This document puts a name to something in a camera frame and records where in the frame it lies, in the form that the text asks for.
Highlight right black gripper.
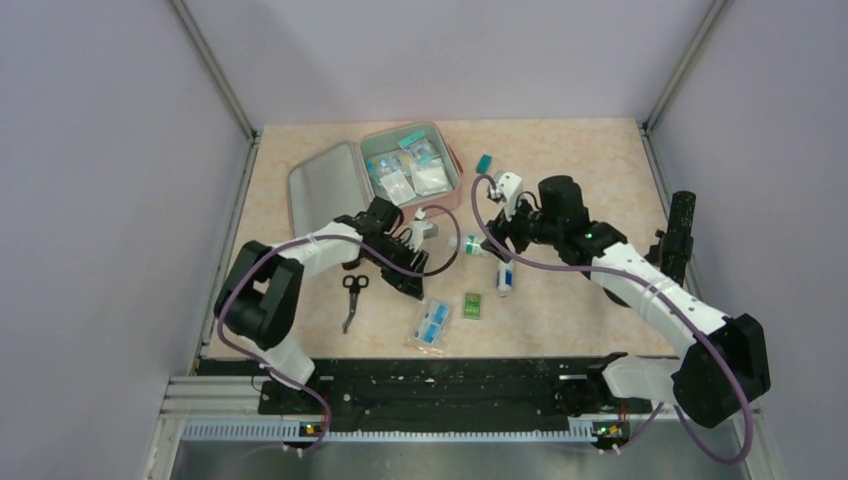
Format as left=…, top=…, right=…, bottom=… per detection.
left=482, top=192, right=563, bottom=263

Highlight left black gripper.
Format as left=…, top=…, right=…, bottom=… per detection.
left=366, top=238, right=429, bottom=300

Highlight white blue bandage roll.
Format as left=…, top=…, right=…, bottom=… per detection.
left=496, top=260, right=514, bottom=298

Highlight clear bottle green label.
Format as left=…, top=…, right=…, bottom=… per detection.
left=448, top=234, right=493, bottom=258

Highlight blue bandage strip packet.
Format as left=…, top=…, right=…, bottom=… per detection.
left=406, top=299, right=452, bottom=355

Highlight white gauze packet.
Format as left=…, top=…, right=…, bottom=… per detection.
left=379, top=171, right=416, bottom=206
left=411, top=165, right=451, bottom=197

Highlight teal topped swab packet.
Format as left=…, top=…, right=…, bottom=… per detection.
left=398, top=130, right=441, bottom=164

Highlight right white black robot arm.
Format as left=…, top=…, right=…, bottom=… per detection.
left=471, top=172, right=771, bottom=428

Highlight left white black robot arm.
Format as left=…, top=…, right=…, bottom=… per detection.
left=213, top=198, right=438, bottom=414

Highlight pink medicine kit case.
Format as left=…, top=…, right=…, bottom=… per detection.
left=287, top=122, right=463, bottom=236

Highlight black medical scissors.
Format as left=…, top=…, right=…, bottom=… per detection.
left=342, top=275, right=370, bottom=334

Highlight small teal box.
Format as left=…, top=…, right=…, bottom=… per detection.
left=475, top=154, right=492, bottom=175

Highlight small green box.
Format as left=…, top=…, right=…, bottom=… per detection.
left=462, top=292, right=482, bottom=320

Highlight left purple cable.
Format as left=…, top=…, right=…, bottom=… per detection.
left=217, top=205, right=462, bottom=458

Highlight purple cable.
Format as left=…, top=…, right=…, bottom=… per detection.
left=470, top=173, right=757, bottom=465
left=217, top=205, right=462, bottom=458

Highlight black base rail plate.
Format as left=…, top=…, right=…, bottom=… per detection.
left=197, top=357, right=653, bottom=436

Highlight black stand with handle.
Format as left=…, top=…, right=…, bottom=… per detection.
left=588, top=191, right=696, bottom=316

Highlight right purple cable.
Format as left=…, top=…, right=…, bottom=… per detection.
left=470, top=173, right=757, bottom=465

